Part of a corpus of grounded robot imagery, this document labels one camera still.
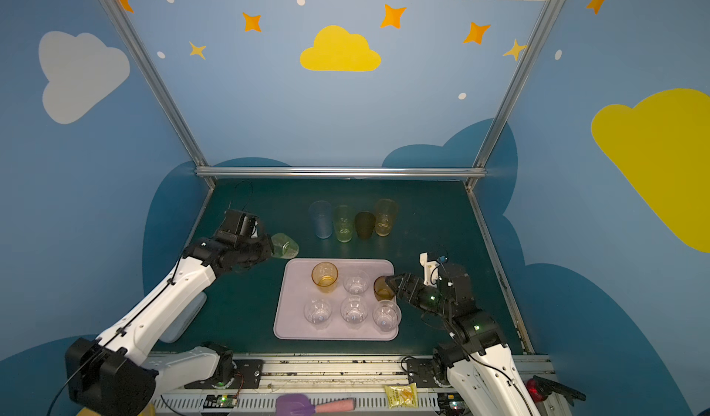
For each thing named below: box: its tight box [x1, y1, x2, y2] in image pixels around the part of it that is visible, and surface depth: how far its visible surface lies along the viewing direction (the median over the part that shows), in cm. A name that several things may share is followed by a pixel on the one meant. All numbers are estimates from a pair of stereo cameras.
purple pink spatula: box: [274, 393, 356, 416], surface depth 71 cm
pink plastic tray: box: [273, 258, 403, 342], surface depth 86 cm
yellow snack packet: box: [383, 382, 419, 410], surface depth 72 cm
